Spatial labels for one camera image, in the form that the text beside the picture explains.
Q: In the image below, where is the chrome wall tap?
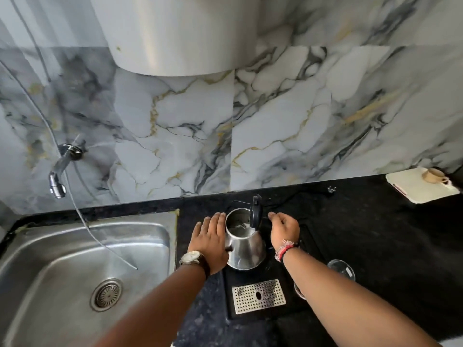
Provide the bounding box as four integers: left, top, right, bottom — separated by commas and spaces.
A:
49, 143, 84, 199

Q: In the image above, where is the perforated metal grate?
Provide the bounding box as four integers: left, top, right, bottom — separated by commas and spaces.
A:
232, 279, 286, 315

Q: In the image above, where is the black drip tray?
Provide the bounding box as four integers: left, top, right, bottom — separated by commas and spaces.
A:
222, 223, 328, 327

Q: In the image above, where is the white cutting board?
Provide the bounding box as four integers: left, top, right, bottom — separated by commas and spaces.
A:
385, 167, 461, 204

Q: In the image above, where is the person's right hand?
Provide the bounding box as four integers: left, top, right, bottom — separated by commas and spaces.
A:
268, 212, 301, 252

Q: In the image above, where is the steel electric kettle with black lid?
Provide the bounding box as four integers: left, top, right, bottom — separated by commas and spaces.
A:
224, 194, 267, 271

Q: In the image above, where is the silver wristwatch with brown strap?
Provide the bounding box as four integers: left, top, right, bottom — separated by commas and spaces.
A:
179, 250, 211, 280

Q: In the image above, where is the person's left hand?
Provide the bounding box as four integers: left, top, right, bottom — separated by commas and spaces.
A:
187, 212, 233, 276

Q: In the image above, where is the beige cup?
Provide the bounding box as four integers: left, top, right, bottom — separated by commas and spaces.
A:
422, 168, 451, 186

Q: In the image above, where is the person's right forearm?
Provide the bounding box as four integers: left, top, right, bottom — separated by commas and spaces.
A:
282, 246, 443, 347

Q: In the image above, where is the red and white thread bracelet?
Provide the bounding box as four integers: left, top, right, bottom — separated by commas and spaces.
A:
274, 239, 300, 263

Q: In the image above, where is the round metal sink drain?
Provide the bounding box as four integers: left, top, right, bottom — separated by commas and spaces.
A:
90, 278, 123, 313

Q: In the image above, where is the black power cord with plug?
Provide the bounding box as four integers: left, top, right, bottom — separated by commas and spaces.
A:
228, 186, 338, 214

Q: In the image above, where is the thin clear hose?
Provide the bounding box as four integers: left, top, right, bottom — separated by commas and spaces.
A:
0, 0, 139, 271

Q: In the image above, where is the stainless steel sink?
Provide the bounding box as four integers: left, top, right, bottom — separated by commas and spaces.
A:
0, 209, 180, 347

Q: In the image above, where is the clear glass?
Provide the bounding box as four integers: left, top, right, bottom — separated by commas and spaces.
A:
294, 259, 356, 300

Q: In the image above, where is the person's left forearm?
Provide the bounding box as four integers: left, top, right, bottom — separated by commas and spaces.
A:
92, 262, 232, 347

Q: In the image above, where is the white water heater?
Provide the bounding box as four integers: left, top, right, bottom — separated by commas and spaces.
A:
89, 0, 262, 76

